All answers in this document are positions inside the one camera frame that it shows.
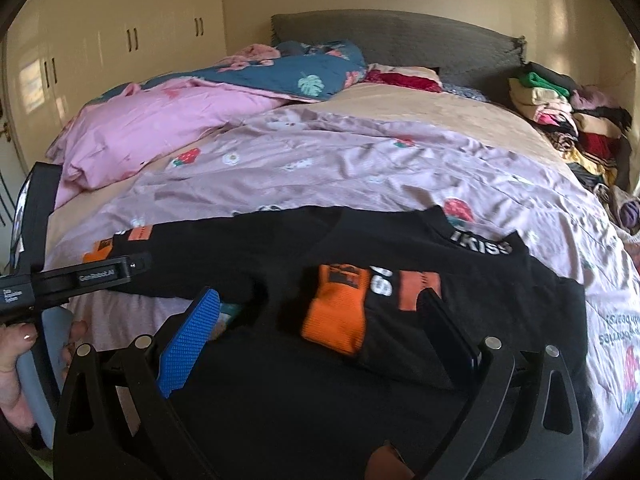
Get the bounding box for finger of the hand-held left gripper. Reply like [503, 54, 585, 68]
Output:
[32, 252, 153, 306]

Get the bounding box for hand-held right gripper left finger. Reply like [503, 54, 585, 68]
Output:
[52, 286, 221, 480]

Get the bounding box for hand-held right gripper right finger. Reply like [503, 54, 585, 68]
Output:
[417, 289, 586, 480]

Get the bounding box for black sweatshirt with orange patches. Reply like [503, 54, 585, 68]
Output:
[82, 205, 608, 480]

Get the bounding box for pile of folded clothes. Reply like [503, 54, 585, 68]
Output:
[507, 61, 640, 206]

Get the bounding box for person's left hand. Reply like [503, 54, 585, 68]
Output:
[0, 319, 89, 433]

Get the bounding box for pink quilt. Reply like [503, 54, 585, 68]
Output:
[47, 77, 301, 208]

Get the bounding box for mauve strawberry print blanket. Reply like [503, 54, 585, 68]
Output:
[45, 107, 640, 466]

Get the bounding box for cream wardrobe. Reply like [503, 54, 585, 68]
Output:
[0, 0, 228, 171]

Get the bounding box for purple cloth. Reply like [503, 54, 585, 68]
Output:
[617, 199, 640, 233]

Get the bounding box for beige bedsheet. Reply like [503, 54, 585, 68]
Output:
[332, 82, 573, 173]

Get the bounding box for grey patterned pillow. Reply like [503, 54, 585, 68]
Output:
[442, 82, 490, 104]

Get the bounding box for red and cream pillow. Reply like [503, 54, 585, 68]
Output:
[365, 64, 443, 93]

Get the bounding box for pink fluffy cloth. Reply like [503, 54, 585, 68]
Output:
[217, 44, 282, 70]

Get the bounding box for blue leaf print pillow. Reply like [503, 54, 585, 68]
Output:
[92, 40, 368, 103]

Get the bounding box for grey padded headboard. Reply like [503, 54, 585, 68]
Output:
[270, 12, 528, 101]

